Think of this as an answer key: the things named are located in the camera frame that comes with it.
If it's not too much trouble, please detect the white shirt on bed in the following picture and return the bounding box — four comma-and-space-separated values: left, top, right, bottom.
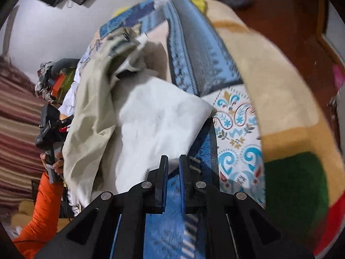
59, 67, 81, 116

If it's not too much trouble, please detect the blue patchwork bed quilt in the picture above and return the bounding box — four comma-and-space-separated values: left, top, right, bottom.
64, 0, 265, 258

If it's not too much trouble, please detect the beige green red fleece blanket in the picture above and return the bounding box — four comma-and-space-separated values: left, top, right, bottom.
206, 0, 344, 258

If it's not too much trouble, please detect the person's left hand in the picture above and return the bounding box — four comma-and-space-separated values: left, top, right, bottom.
40, 152, 64, 175

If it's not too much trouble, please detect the dark green stuffed cushion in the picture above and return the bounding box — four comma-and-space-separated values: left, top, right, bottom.
51, 58, 79, 77

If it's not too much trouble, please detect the orange box on pile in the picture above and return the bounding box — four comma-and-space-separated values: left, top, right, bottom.
51, 74, 66, 98

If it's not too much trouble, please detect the green patterned storage box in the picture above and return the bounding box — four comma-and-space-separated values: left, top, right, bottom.
57, 68, 76, 105

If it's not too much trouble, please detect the brown wooden door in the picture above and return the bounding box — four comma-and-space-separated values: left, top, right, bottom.
293, 0, 329, 42

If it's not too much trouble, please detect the orange sleeved left forearm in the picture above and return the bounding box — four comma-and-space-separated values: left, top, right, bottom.
13, 173, 63, 258

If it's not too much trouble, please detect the striped red curtain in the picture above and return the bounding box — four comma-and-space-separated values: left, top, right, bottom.
0, 57, 44, 218

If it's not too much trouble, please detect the white and beige jacket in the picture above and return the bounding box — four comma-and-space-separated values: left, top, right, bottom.
63, 27, 212, 206

